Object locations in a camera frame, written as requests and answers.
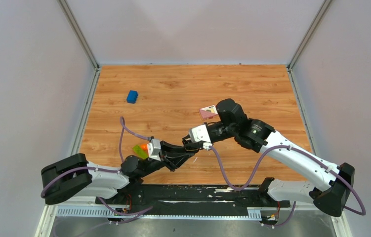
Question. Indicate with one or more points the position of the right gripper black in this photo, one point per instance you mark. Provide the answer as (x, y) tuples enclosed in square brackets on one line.
[(197, 145)]

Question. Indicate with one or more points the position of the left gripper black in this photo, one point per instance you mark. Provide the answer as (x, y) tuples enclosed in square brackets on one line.
[(173, 156)]

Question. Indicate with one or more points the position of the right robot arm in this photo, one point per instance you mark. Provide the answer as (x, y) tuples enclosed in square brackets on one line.
[(328, 185)]

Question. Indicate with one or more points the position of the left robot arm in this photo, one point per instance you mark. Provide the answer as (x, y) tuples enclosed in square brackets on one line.
[(75, 176)]

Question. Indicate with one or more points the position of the orange green toy block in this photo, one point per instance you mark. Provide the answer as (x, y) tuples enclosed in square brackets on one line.
[(141, 151)]

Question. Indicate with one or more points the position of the red pink small box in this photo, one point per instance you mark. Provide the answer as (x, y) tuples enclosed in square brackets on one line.
[(208, 112)]

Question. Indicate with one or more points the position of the blue toy block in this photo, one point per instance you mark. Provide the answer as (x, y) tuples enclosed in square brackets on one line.
[(132, 97)]

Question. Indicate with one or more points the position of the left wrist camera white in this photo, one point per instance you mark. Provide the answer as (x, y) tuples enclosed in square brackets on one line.
[(154, 148)]

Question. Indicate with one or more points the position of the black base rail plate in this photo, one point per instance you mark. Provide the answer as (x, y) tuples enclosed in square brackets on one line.
[(194, 200)]

